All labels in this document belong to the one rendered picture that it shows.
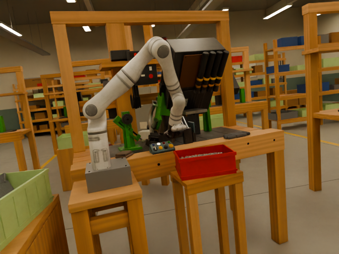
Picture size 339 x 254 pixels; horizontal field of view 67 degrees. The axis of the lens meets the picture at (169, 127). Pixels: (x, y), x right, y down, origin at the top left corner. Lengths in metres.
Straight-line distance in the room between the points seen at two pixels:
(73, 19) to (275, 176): 1.91
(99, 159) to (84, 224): 0.29
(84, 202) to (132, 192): 0.21
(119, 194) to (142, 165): 0.43
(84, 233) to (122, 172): 0.30
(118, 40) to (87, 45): 9.94
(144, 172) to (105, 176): 0.40
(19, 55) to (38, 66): 0.83
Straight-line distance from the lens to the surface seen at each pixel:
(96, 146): 1.26
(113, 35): 2.18
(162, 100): 1.81
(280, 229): 2.31
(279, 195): 2.19
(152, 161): 1.60
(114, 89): 1.20
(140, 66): 1.23
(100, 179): 1.26
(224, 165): 1.42
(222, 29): 2.53
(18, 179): 1.52
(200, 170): 1.39
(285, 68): 6.98
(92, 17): 2.20
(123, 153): 1.60
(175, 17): 2.36
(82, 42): 12.15
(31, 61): 12.50
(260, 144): 1.96
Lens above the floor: 1.28
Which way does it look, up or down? 8 degrees down
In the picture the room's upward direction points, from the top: 6 degrees counter-clockwise
